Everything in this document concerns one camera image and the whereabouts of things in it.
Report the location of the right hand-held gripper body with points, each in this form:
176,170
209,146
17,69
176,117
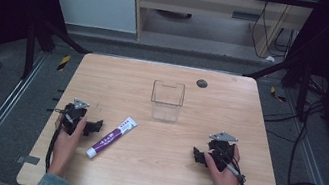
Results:
221,151

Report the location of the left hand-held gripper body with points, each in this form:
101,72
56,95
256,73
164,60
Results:
73,114

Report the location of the purple white toothpaste tube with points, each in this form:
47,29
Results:
111,137

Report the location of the clear plastic container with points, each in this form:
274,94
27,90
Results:
167,101

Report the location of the person's left hand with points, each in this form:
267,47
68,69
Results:
65,147

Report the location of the person's right hand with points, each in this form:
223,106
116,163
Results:
225,180

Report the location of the yellow black striped tape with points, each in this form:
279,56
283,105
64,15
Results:
277,94
63,62

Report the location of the grey tape piece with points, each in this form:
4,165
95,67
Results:
28,160

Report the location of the dark round table grommet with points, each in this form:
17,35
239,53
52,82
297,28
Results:
201,83

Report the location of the black metal stand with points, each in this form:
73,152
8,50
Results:
302,92
30,49

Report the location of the small white plug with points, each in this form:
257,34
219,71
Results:
270,58

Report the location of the light wooden desk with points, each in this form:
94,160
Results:
201,2

